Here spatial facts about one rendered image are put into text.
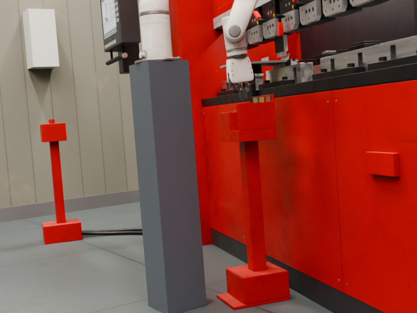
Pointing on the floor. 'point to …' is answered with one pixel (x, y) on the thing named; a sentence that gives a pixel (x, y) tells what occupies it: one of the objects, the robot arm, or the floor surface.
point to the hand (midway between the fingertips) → (243, 95)
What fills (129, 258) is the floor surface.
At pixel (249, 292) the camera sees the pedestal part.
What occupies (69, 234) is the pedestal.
